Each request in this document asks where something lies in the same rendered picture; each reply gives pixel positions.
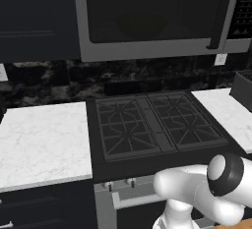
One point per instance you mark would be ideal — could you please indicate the black gas hob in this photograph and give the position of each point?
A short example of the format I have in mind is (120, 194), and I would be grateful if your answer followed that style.
(154, 125)

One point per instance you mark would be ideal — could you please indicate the dark base cupboard run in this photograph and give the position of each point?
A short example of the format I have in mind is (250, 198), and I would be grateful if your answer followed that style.
(46, 206)

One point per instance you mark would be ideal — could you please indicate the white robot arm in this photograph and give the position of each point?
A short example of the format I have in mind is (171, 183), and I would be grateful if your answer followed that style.
(197, 190)

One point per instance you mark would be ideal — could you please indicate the microwave door with dark window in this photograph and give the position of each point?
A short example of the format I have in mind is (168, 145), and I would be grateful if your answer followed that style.
(154, 50)

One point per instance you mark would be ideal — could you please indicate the dark wall cupboard door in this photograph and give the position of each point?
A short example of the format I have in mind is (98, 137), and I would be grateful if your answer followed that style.
(36, 20)

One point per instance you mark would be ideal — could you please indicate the white wall socket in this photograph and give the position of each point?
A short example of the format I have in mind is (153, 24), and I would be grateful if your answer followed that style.
(220, 59)

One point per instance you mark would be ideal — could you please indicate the silver microwave oven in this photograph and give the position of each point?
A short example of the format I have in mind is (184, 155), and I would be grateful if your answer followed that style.
(239, 13)

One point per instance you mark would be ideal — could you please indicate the silver oven knob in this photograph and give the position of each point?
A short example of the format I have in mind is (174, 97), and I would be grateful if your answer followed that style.
(108, 186)
(131, 183)

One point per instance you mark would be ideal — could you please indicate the black box appliance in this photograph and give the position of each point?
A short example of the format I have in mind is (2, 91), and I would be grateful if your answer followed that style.
(243, 87)

